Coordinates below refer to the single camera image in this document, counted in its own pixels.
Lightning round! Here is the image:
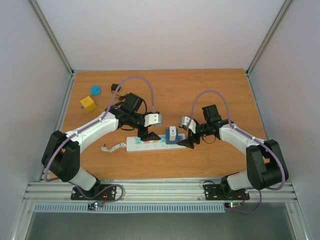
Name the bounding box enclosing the dark blue cube adapter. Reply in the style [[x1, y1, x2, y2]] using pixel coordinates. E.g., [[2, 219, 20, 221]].
[[165, 126, 179, 145]]

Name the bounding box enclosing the white charger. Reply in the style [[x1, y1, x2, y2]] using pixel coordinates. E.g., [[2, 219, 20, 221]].
[[169, 126, 177, 142]]

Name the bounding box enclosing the white power strip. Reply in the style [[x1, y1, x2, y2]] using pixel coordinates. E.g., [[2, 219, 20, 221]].
[[126, 134, 186, 153]]

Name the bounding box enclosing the black power adapter with cable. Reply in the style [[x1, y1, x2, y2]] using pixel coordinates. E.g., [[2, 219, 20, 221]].
[[110, 83, 129, 101]]

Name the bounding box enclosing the light blue travel adapter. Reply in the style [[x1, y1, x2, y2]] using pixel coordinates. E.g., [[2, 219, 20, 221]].
[[90, 85, 101, 96]]

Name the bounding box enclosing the yellow cube adapter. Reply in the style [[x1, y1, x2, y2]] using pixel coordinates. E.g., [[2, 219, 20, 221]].
[[80, 96, 97, 113]]

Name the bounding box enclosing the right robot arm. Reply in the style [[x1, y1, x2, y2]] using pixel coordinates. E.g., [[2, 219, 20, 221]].
[[178, 104, 289, 198]]

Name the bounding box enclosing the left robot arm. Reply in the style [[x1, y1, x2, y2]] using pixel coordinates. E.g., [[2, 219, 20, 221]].
[[41, 93, 162, 200]]

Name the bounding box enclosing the right small circuit board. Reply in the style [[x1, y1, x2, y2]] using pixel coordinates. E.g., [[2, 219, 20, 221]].
[[224, 201, 243, 209]]

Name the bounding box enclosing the small circuit board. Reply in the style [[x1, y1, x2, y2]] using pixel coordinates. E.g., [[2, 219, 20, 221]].
[[224, 201, 243, 209], [87, 202, 104, 211]]

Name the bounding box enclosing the left small circuit board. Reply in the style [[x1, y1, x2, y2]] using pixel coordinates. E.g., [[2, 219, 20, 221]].
[[87, 202, 104, 211]]

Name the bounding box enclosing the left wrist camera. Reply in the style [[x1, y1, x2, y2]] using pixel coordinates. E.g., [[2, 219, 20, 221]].
[[144, 113, 163, 127]]

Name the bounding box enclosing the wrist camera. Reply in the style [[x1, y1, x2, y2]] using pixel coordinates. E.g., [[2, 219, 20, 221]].
[[144, 113, 163, 127], [179, 116, 197, 134]]

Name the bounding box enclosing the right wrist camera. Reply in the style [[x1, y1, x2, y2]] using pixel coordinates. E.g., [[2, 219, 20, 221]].
[[179, 116, 197, 134]]

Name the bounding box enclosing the white coiled cord with plug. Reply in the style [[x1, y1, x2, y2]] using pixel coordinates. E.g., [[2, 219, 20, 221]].
[[100, 141, 128, 153]]

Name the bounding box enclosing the aluminium rail frame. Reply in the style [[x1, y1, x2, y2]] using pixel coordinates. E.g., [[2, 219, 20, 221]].
[[23, 0, 320, 240]]

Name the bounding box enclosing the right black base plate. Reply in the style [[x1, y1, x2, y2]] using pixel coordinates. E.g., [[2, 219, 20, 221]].
[[202, 180, 250, 201]]

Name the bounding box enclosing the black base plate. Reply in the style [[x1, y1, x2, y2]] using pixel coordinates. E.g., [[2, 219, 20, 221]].
[[70, 183, 119, 201], [202, 180, 250, 201]]

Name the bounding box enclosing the grey slotted cable duct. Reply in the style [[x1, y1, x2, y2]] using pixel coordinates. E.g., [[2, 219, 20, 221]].
[[33, 203, 225, 214]]

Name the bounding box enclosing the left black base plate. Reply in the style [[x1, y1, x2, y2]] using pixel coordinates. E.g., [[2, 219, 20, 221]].
[[70, 183, 119, 201]]

